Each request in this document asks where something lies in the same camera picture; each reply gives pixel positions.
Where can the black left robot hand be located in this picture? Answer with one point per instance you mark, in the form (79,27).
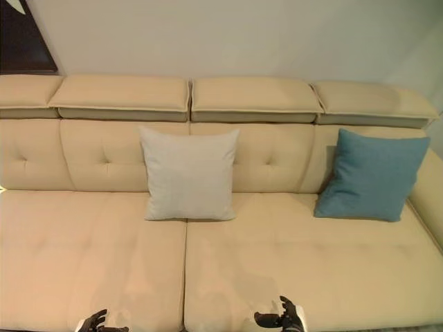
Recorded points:
(92,321)

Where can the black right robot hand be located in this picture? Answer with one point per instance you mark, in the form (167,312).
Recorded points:
(282,316)

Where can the beige leather sofa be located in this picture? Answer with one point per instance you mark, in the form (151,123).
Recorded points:
(221,249)

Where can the beige sofa headrest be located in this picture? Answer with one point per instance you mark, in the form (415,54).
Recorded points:
(254,98)
(24,93)
(121,95)
(375,102)

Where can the teal square cushion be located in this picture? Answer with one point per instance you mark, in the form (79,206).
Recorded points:
(370,174)

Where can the light grey square cushion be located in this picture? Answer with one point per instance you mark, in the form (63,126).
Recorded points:
(189,174)

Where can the dark framed wall picture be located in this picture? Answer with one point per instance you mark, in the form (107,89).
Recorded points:
(24,38)

